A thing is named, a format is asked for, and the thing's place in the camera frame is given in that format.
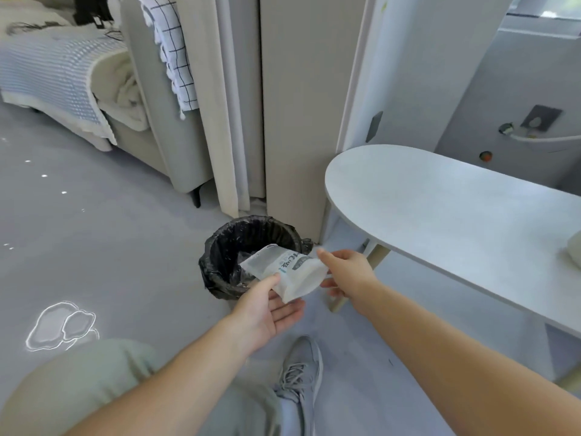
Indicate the person's right hand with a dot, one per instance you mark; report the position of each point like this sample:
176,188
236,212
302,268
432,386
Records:
354,274

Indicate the person's left hand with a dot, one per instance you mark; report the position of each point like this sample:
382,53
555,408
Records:
258,315

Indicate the person's left thumb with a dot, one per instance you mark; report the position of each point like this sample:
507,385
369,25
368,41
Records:
268,284

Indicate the person's right thumb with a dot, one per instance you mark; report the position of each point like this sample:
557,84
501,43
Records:
327,258

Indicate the white plastic packet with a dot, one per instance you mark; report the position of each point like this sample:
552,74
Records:
290,270

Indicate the person's left forearm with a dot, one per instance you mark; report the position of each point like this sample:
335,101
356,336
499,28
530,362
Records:
172,385

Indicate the person's right forearm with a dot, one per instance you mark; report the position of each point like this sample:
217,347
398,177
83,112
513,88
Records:
454,363

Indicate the wooden table leg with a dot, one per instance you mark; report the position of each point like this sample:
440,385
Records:
363,272

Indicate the trash bin with black bag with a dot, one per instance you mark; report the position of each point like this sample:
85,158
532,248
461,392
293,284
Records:
227,249

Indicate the grey sneaker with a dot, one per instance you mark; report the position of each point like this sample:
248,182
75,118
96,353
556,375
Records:
299,381

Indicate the white oval table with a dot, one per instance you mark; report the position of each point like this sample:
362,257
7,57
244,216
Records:
445,213

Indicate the dark door strike plate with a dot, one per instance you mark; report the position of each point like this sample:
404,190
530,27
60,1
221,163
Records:
374,127

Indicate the beige curtain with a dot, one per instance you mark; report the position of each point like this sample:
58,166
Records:
236,99

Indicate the orange round button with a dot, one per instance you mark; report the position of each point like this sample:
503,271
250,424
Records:
486,156

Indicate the person's light green trousers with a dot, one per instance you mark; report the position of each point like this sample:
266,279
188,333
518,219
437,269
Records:
90,385

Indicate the beige sofa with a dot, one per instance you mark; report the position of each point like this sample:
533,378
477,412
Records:
159,108

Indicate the water puddle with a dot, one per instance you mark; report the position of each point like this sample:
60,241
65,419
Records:
56,326

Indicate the cream folded blanket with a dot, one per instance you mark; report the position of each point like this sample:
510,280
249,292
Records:
125,93

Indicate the white grid-patterned towel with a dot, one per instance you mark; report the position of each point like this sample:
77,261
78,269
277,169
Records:
174,45

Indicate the blue white checkered blanket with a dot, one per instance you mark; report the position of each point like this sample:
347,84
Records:
54,72

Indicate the black clothes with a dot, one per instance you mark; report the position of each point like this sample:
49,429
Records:
93,11

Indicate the grey wall plate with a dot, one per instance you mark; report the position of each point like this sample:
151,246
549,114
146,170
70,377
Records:
541,117

